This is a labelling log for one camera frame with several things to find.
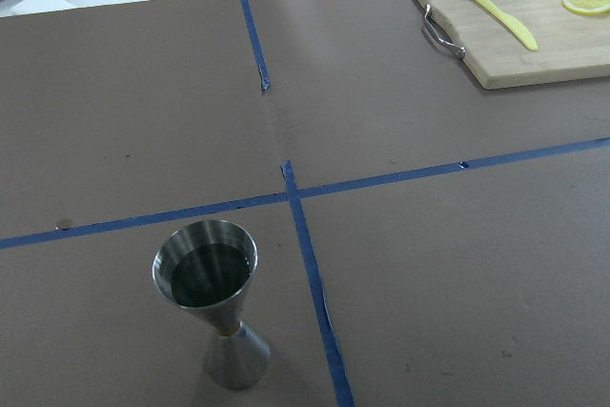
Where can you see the lemon slice one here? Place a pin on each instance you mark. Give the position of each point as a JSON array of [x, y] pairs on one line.
[[587, 7]]

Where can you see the steel double jigger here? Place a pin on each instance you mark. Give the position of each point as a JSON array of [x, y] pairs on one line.
[[205, 269]]

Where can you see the bamboo cutting board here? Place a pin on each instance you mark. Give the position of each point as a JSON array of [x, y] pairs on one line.
[[571, 46]]

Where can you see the yellow plastic knife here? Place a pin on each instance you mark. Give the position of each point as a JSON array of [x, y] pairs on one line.
[[512, 24]]

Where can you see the blue tape grid lines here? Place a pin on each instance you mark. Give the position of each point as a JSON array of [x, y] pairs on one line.
[[421, 241]]

